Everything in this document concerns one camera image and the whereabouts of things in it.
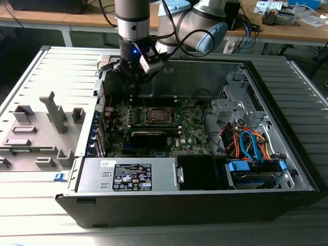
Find CPU socket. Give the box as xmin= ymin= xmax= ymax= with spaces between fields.
xmin=145 ymin=106 xmax=175 ymax=125

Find metal CPU cooler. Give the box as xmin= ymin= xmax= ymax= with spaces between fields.
xmin=261 ymin=7 xmax=277 ymax=26

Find black graphics card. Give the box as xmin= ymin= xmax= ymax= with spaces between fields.
xmin=130 ymin=131 xmax=169 ymax=149

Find green motherboard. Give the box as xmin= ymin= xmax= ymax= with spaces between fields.
xmin=105 ymin=98 xmax=214 ymax=158

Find black box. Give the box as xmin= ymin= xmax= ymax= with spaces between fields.
xmin=9 ymin=0 xmax=87 ymax=15

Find wooden desk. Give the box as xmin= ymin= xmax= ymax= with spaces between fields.
xmin=0 ymin=0 xmax=328 ymax=44

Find grey parts rack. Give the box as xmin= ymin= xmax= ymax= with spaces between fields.
xmin=0 ymin=91 xmax=87 ymax=172

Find black speaker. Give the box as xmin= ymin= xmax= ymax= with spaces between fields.
xmin=227 ymin=0 xmax=242 ymax=31

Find grey power supply unit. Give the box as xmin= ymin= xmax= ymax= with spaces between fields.
xmin=75 ymin=157 xmax=180 ymax=193

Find black plastic fan shroud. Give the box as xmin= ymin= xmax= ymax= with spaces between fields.
xmin=176 ymin=155 xmax=216 ymax=192

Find green RAM stick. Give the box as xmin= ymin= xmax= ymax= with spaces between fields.
xmin=11 ymin=147 xmax=42 ymax=155

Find hard disk in blue carrier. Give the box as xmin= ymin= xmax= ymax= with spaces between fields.
xmin=225 ymin=158 xmax=289 ymax=191

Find black PC case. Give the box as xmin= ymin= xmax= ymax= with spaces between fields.
xmin=55 ymin=46 xmax=328 ymax=229

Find white paper cards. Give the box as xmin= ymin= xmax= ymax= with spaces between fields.
xmin=255 ymin=1 xmax=284 ymax=9

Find silver metal drive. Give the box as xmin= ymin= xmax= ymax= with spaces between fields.
xmin=275 ymin=10 xmax=297 ymax=26

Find blue cardboard box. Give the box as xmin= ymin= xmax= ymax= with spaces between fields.
xmin=288 ymin=0 xmax=321 ymax=9

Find clear plastic bag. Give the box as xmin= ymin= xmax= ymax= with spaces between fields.
xmin=299 ymin=14 xmax=328 ymax=28

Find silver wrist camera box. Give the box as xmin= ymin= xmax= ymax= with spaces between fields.
xmin=139 ymin=55 xmax=164 ymax=75

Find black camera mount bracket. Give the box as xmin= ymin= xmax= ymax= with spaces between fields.
xmin=146 ymin=45 xmax=165 ymax=62

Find thin black wire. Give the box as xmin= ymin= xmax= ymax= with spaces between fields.
xmin=192 ymin=88 xmax=215 ymax=103

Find blue cable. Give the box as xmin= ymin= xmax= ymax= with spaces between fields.
xmin=240 ymin=20 xmax=253 ymax=54

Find blue data wire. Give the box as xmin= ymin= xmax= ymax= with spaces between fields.
xmin=239 ymin=129 xmax=266 ymax=163

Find orange data wire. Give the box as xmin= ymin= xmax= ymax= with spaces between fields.
xmin=256 ymin=130 xmax=274 ymax=161

